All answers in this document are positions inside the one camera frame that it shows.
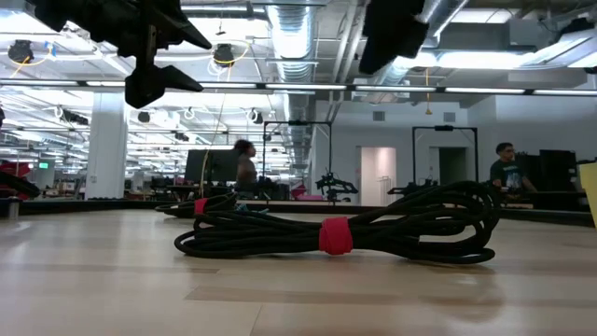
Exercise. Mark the white door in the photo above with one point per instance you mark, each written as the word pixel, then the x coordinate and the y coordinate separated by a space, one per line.
pixel 378 175

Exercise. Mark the yellow plastic bin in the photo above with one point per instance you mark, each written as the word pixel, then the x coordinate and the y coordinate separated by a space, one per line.
pixel 590 191

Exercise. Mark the black computer monitor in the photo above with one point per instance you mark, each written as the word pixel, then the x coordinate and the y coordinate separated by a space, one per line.
pixel 210 165

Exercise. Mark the black background robot arm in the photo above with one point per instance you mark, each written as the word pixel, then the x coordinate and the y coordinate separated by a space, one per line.
pixel 336 186
pixel 410 188

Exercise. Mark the silver ventilation duct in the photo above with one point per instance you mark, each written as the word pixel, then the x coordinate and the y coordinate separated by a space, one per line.
pixel 293 42

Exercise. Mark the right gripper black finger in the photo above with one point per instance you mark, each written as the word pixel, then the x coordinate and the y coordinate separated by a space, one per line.
pixel 389 49

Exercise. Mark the black metal station frame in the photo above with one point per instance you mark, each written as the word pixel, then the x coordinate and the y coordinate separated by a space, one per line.
pixel 297 123
pixel 444 128

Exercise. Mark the black table edge rail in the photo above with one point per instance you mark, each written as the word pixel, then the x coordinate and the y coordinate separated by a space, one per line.
pixel 93 205

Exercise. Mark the long ceiling light bar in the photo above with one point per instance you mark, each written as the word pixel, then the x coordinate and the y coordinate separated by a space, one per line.
pixel 303 87

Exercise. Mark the black cabinet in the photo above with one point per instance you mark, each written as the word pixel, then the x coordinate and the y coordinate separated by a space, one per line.
pixel 557 170

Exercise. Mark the white pillar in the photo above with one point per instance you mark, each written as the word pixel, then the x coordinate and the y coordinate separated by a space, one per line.
pixel 106 149

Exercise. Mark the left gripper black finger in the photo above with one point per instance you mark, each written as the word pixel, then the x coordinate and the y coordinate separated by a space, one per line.
pixel 184 35
pixel 147 86

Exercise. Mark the person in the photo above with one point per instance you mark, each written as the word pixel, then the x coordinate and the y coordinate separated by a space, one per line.
pixel 245 170
pixel 508 172

